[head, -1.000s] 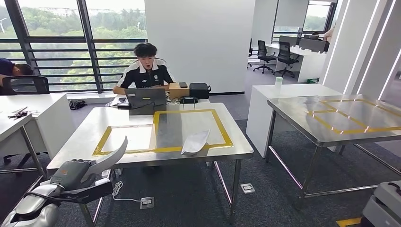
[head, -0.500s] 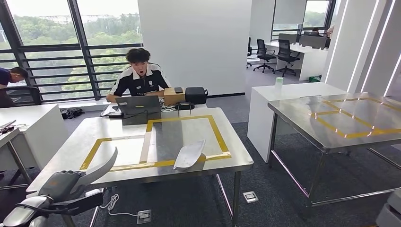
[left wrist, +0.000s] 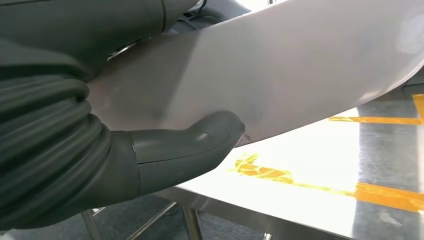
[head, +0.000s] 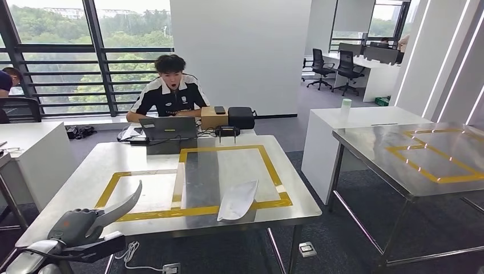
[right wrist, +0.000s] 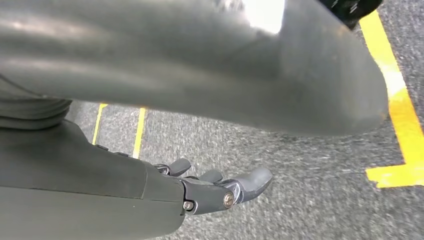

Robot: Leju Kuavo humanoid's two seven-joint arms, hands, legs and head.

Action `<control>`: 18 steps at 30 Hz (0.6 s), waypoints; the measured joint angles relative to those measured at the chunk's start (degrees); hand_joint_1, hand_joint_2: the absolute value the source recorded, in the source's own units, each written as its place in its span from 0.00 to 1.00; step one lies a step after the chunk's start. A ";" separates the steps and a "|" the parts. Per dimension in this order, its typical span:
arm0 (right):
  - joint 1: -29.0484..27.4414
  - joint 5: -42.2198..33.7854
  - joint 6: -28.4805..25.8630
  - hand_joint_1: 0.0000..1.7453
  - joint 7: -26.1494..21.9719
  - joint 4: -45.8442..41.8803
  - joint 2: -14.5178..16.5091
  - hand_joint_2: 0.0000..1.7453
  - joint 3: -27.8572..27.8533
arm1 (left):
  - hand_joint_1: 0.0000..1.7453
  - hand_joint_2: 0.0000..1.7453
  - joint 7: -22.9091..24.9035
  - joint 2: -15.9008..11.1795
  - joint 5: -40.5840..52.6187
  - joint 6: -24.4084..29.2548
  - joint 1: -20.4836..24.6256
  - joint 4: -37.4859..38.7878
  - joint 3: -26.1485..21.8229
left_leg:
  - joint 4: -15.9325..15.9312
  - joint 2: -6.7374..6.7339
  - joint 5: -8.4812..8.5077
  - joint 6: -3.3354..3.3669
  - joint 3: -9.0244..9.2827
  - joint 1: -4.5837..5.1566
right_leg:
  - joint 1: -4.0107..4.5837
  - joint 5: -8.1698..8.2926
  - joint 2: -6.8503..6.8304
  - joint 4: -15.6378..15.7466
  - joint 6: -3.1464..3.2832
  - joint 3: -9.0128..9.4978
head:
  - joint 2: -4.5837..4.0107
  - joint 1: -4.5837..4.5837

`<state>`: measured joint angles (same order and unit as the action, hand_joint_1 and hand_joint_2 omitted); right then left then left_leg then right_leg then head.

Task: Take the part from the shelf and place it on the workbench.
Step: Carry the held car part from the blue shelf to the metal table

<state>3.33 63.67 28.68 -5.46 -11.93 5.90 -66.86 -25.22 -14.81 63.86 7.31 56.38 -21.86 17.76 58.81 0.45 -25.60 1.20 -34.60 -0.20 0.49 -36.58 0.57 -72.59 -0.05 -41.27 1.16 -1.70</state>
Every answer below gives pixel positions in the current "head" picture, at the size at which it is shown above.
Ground cardboard box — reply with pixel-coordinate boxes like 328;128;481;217
200;106;230;131

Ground small black device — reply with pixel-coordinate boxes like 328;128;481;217
214;125;241;145

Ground white floor cable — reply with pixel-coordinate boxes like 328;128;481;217
114;240;168;273

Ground black gear pile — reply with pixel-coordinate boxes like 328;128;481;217
64;125;98;140

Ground black bag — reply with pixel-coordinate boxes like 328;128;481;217
227;106;259;131

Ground white papers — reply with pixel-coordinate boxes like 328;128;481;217
116;124;144;143

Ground steel table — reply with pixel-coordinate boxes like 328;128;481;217
327;120;484;270
0;150;30;232

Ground white curved car part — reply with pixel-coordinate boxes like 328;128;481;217
216;179;260;223
84;180;144;240

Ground steel workbench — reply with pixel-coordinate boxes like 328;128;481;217
14;134;323;274

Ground dark window railing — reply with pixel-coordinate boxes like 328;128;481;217
0;0;175;119

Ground grey laptop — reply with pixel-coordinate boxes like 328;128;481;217
130;116;199;147

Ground white table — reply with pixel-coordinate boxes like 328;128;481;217
301;105;434;206

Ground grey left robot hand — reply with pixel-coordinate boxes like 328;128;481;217
47;207;106;249

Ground yellow tape rectangle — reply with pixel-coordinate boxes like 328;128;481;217
385;127;484;186
94;144;294;223

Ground black office chair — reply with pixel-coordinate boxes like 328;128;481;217
302;48;337;92
331;50;366;97
0;96;43;124

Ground white office desk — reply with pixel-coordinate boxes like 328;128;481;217
320;41;402;103

